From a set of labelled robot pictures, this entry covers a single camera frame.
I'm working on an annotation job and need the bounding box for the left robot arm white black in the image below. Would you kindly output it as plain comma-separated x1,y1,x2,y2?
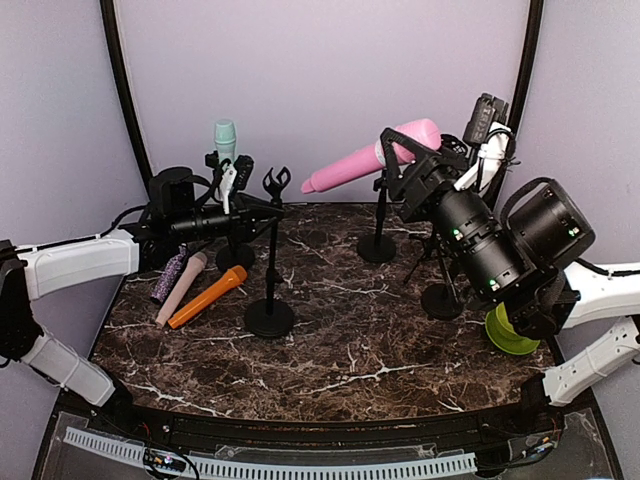
1,159,291,436

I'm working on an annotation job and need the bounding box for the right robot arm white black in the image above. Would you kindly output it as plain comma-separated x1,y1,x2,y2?
380,124,639,434

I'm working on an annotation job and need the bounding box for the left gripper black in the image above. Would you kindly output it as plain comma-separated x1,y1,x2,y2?
170,193,283,248

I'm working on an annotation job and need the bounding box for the mint green microphone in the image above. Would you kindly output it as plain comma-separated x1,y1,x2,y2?
214,119,237,163

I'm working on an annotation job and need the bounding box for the orange microphone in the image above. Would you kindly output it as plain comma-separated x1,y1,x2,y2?
168,265,248,329

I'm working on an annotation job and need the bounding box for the black tripod stand with shock mount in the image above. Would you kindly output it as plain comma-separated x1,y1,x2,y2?
402,134,471,286

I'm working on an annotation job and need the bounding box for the black front rail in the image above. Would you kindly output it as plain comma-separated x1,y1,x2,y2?
49,389,596,454

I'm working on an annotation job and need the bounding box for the glitter microphone with silver grille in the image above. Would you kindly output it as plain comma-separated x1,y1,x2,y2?
150,244,189,305

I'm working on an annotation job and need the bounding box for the black stand under mint microphone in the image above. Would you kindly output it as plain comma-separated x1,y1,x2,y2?
203,151,258,275

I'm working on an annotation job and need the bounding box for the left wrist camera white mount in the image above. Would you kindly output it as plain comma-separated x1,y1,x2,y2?
216,155,255,215

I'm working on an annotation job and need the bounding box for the pink microphone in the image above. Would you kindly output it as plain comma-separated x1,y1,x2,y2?
301,119,442,194

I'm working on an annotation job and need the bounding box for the green bowl on saucer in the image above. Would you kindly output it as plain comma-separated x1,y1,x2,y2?
485,303,541,356

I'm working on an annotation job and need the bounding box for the right black corner post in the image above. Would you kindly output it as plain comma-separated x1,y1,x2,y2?
480,0,545,214

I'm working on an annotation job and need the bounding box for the cream white microphone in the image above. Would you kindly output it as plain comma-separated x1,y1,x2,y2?
155,251,208,327

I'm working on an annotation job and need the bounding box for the white slotted cable duct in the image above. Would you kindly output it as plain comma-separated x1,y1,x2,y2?
63,425,479,480

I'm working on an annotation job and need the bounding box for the black corner post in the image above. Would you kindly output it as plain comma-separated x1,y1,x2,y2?
99,0,153,200
480,0,545,214

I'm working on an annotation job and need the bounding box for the left black corner post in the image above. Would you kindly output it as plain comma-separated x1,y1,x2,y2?
99,0,153,200

